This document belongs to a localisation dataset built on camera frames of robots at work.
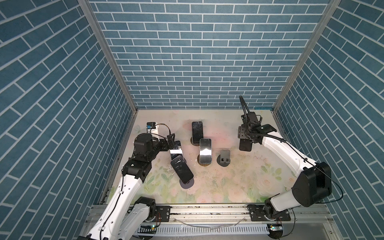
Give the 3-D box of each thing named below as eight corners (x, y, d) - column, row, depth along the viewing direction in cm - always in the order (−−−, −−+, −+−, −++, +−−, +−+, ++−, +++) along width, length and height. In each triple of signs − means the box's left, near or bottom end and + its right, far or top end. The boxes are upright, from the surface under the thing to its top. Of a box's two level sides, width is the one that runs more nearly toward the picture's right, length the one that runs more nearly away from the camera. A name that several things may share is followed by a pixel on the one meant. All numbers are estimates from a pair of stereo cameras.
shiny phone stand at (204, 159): (197, 166, 92) (197, 157, 83) (197, 148, 100) (197, 138, 91) (211, 166, 92) (212, 157, 83) (210, 148, 100) (211, 138, 91)
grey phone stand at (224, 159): (217, 166, 92) (218, 162, 87) (216, 151, 99) (216, 147, 94) (230, 166, 92) (231, 162, 87) (228, 152, 99) (229, 147, 94)
